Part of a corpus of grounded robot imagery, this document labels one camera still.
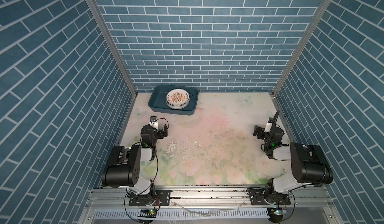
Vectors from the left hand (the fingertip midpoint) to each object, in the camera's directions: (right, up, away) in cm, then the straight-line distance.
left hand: (158, 123), depth 93 cm
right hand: (+67, -1, +1) cm, 67 cm away
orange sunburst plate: (+9, +17, +17) cm, 26 cm away
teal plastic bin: (-6, +14, +21) cm, 26 cm away
